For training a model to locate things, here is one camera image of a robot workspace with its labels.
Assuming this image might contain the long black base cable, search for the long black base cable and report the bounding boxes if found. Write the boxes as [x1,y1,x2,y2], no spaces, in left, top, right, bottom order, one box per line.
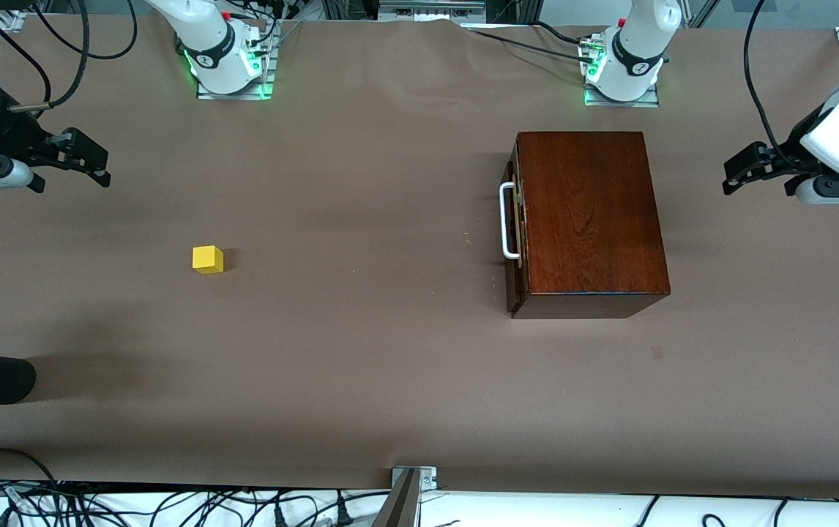
[460,24,603,64]

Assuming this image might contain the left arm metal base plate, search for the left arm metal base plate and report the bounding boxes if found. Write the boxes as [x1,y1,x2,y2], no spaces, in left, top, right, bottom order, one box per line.
[583,33,660,108]

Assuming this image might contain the black looped cable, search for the black looped cable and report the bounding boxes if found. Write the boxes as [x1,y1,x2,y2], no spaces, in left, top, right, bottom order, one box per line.
[0,447,61,506]

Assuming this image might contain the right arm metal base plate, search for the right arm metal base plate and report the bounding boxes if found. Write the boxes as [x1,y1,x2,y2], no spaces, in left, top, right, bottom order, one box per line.
[196,29,275,101]

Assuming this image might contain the wooden drawer with white handle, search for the wooden drawer with white handle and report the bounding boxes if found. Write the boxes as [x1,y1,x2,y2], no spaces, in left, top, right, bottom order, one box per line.
[500,143,532,315]

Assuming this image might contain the black hanging cable loop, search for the black hanging cable loop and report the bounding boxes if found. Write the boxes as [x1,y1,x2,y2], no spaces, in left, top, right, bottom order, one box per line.
[31,0,139,62]

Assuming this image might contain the dark wooden cabinet box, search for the dark wooden cabinet box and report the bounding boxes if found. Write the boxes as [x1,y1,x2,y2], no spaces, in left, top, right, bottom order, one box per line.
[505,132,671,320]

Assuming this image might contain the brown paper table cover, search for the brown paper table cover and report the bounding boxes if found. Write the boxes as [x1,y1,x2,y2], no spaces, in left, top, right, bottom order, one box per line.
[0,13,839,501]

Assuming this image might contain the short black base cable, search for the short black base cable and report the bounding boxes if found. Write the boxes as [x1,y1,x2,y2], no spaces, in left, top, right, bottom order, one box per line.
[528,20,585,45]

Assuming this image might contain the small metal table bracket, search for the small metal table bracket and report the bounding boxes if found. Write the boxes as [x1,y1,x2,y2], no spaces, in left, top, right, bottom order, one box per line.
[390,466,437,490]

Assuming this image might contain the grey metal device box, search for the grey metal device box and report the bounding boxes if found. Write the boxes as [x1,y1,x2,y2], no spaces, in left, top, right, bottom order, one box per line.
[378,0,487,21]

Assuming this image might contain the yellow cube block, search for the yellow cube block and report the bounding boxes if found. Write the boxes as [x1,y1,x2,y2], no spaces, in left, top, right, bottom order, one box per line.
[192,245,225,275]

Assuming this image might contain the grey metal post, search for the grey metal post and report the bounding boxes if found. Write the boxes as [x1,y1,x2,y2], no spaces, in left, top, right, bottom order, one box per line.
[370,468,422,527]

